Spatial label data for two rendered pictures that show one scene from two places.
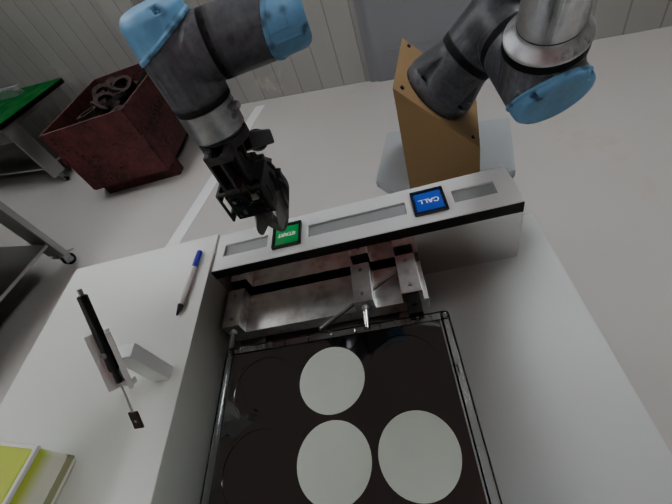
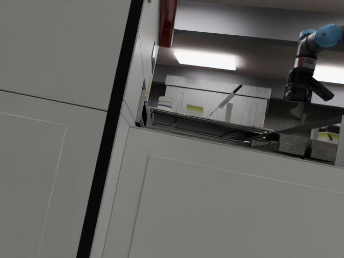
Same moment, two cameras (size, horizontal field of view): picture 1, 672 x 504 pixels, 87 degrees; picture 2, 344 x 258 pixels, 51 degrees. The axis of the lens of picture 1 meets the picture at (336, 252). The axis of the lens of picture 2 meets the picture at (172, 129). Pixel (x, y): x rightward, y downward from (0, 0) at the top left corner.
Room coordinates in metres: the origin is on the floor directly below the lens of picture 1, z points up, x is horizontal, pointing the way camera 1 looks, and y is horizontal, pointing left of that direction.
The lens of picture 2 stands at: (-0.35, -1.04, 0.75)
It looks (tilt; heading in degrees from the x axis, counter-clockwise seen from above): 6 degrees up; 72
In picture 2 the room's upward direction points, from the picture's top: 11 degrees clockwise
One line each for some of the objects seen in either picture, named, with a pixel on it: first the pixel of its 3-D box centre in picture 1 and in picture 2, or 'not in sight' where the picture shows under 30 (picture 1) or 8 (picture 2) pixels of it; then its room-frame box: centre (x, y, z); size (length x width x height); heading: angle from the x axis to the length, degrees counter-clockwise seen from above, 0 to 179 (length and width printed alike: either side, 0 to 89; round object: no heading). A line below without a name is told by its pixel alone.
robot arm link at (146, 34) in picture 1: (179, 57); (308, 46); (0.48, 0.07, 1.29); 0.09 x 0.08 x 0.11; 81
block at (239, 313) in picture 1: (236, 310); (260, 145); (0.44, 0.21, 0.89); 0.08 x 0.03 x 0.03; 164
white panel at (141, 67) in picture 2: not in sight; (144, 66); (-0.14, -0.01, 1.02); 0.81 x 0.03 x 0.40; 74
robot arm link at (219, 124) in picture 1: (214, 118); (305, 65); (0.48, 0.07, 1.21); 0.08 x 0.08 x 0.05
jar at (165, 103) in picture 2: not in sight; (164, 107); (0.13, 0.61, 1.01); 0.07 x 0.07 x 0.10
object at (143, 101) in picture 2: not in sight; (143, 115); (-0.07, 0.16, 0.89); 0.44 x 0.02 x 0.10; 74
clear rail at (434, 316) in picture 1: (331, 334); (252, 137); (0.31, 0.06, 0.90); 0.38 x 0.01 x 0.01; 74
